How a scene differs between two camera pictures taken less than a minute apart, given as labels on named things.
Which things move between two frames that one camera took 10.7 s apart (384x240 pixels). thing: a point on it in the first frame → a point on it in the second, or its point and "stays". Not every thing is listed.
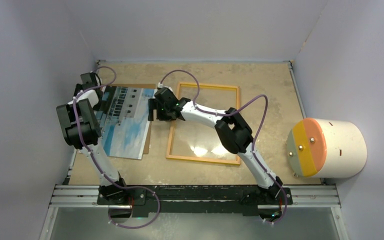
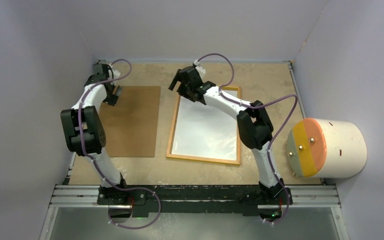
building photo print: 124,120 → 201,130
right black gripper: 155,104 → 180,91
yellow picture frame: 195,158 stays
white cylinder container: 320,148 stays
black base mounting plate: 196,198 stays
